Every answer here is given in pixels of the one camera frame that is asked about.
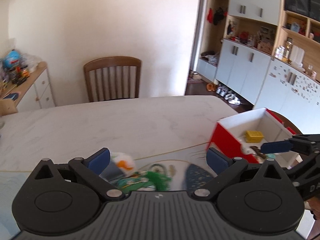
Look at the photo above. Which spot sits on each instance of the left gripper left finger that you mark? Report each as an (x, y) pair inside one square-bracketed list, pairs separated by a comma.
[(87, 172)]

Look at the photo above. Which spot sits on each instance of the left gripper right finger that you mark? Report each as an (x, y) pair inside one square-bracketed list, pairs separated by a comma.
[(228, 172)]

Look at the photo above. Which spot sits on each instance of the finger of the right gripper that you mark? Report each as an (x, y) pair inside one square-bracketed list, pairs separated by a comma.
[(276, 147)]

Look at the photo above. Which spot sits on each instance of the teal white fluffy item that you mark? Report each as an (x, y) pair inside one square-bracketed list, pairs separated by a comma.
[(270, 156)]

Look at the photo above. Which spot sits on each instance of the brown furry item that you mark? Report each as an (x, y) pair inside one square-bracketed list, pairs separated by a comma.
[(258, 152)]

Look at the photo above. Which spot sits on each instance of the yellow small box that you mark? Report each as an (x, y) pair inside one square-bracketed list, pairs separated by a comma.
[(253, 136)]

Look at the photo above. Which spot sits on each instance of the white plastic bag with paper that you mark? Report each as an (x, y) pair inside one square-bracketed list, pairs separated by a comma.
[(121, 165)]

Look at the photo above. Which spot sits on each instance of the green cartoon pouch with tassel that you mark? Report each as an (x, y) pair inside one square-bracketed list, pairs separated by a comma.
[(144, 181)]

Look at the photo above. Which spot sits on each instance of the blue speckled round placemat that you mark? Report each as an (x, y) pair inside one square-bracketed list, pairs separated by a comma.
[(196, 177)]

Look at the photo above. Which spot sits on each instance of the red cardboard shoe box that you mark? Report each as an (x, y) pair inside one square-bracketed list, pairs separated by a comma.
[(243, 134)]

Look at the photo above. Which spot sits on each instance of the clear glass trinket dish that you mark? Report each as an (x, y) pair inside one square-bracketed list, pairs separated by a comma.
[(158, 168)]

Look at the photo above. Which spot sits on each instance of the white sideboard cabinet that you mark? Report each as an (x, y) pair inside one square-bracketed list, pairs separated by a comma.
[(35, 93)]

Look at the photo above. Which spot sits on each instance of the brown wooden chair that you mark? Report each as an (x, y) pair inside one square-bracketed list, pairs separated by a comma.
[(112, 78)]

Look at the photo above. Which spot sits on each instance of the blue globe toy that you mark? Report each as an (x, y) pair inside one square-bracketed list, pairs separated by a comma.
[(12, 56)]

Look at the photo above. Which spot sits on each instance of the white wall cabinet unit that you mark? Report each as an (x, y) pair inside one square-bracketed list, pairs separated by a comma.
[(266, 51)]

